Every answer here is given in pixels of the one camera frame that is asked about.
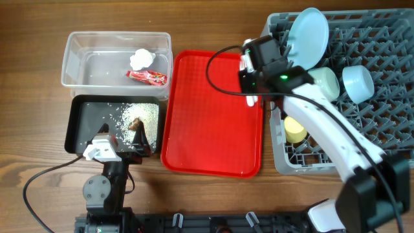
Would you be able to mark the grey dishwasher rack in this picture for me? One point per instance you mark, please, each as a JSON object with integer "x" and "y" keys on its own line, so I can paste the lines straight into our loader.
{"x": 381, "y": 41}

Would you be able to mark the yellow cup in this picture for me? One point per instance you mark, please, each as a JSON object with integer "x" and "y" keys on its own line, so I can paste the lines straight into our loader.
{"x": 294, "y": 132}

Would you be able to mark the clear plastic bin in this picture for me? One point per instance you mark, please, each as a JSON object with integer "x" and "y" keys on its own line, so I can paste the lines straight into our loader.
{"x": 96, "y": 62}

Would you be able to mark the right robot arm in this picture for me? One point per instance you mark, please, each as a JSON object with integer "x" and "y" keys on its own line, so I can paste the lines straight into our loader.
{"x": 376, "y": 186}

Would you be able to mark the red serving tray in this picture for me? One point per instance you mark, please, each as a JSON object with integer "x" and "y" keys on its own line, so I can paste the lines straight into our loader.
{"x": 208, "y": 132}

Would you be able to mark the light blue plate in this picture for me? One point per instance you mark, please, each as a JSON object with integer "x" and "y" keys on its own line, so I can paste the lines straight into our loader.
{"x": 308, "y": 38}

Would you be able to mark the red snack wrapper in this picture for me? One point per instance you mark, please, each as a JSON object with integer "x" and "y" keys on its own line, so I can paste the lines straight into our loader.
{"x": 148, "y": 77}

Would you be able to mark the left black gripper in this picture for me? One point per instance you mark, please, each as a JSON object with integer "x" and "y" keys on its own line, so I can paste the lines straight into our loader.
{"x": 139, "y": 142}

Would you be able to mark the green bowl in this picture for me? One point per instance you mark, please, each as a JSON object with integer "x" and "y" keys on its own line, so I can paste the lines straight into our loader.
{"x": 327, "y": 81}

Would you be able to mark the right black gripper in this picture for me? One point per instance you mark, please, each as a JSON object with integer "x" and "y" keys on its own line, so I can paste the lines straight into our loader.
{"x": 242, "y": 83}

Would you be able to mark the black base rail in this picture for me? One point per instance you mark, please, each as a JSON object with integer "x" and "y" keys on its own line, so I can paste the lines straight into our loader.
{"x": 250, "y": 222}

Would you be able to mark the black waste tray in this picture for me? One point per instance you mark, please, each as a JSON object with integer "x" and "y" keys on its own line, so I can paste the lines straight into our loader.
{"x": 90, "y": 112}

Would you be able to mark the light blue bowl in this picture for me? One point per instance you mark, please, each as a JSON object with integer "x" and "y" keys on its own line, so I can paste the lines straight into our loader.
{"x": 358, "y": 83}

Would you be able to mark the white napkin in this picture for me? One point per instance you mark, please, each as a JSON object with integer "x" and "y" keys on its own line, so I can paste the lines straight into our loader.
{"x": 141, "y": 59}

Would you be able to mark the white plastic fork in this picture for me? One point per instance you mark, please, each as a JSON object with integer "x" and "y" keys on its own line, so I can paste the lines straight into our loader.
{"x": 251, "y": 100}

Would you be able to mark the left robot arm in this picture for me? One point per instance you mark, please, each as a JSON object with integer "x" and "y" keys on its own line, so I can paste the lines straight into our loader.
{"x": 104, "y": 193}

